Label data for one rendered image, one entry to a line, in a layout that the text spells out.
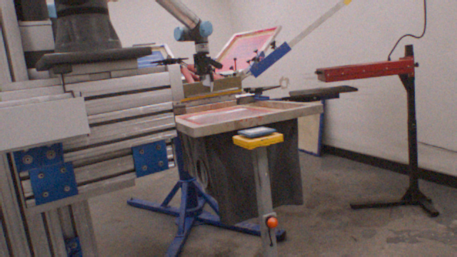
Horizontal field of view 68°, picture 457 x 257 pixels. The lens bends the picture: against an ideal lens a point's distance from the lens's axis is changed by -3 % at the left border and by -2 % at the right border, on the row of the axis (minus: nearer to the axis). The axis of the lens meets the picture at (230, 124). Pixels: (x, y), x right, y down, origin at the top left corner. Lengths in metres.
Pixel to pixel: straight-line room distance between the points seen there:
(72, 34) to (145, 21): 5.29
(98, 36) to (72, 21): 0.06
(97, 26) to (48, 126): 0.27
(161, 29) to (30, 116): 5.52
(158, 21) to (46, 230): 5.32
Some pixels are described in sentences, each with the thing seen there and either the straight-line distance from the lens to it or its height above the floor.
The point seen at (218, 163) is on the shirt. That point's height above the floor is 0.81.
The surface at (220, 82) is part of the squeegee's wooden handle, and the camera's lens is 1.89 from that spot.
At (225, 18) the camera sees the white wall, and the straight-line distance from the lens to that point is 6.51.
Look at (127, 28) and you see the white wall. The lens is 6.04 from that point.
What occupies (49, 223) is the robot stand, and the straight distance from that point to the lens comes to 1.04.
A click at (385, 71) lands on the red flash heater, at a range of 2.50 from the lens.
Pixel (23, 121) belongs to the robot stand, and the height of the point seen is 1.14.
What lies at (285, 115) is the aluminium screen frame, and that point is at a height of 0.97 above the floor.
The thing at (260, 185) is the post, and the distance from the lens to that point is 1.20.
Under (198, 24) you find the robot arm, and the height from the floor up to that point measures 1.41.
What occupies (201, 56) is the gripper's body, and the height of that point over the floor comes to 1.27.
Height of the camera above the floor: 1.19
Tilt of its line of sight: 9 degrees down
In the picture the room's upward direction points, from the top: 7 degrees counter-clockwise
